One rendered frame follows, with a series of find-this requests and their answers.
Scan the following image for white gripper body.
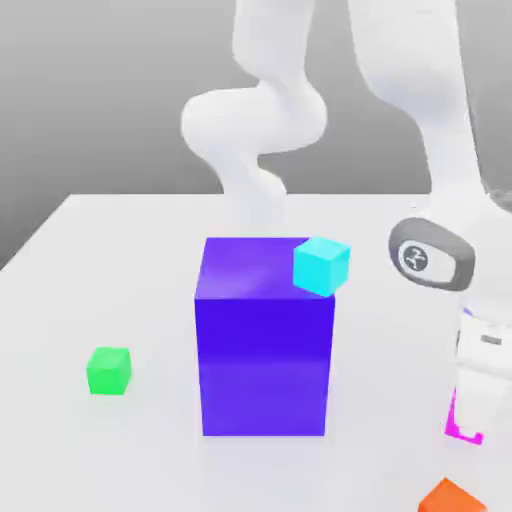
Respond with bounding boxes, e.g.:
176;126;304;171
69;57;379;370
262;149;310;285
455;313;512;376

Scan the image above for small magenta cube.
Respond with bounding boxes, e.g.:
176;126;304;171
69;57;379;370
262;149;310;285
444;386;485;447

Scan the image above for small orange cube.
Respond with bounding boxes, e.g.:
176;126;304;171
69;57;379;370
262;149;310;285
417;476;490;512

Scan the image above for small cyan cube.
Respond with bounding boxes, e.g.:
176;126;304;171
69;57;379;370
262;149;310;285
292;235;352;298

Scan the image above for small green cube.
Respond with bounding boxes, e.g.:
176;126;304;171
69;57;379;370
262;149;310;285
86;346;133;397

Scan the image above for large purple box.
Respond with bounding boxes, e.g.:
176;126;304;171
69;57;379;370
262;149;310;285
194;236;336;438

